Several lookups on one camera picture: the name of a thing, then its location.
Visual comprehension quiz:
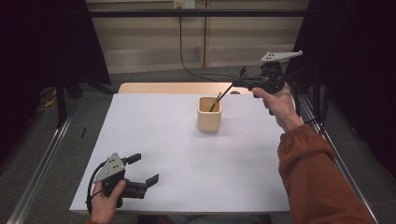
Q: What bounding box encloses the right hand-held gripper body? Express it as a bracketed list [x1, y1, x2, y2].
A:
[248, 49, 304, 96]

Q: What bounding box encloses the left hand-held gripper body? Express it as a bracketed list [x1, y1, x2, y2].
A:
[92, 152, 148, 209]

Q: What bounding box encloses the black square-headed makeup brush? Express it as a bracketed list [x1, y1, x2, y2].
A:
[213, 83, 234, 110]

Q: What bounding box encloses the makeup brush with orange bristles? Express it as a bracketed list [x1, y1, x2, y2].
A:
[208, 91, 223, 113]

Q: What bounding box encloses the beige square cup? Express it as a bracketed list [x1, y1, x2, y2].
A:
[196, 95, 223, 133]

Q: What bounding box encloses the person's right hand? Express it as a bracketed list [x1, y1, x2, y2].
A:
[251, 82, 304, 133]

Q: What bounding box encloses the person's left hand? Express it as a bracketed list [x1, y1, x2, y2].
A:
[90, 179, 128, 224]

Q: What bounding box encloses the white table sheet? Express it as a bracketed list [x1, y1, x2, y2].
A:
[68, 92, 302, 216]

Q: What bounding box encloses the black metal stand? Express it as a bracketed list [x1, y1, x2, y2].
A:
[54, 69, 116, 129]
[312, 66, 323, 119]

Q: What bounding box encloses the black horizontal bar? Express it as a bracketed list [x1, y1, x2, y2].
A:
[88, 8, 307, 18]

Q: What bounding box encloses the black curtain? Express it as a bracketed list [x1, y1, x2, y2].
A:
[0, 0, 111, 162]
[284, 0, 396, 178]

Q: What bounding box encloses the left hand-held gripper cable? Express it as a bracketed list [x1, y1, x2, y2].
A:
[85, 160, 108, 216]

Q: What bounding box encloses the aluminium floor rail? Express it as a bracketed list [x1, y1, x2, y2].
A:
[298, 94, 381, 224]
[6, 105, 78, 224]

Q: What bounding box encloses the black wall cable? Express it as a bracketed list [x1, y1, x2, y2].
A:
[177, 6, 264, 82]

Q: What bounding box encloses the white wall outlet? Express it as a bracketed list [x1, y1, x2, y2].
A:
[173, 0, 196, 9]

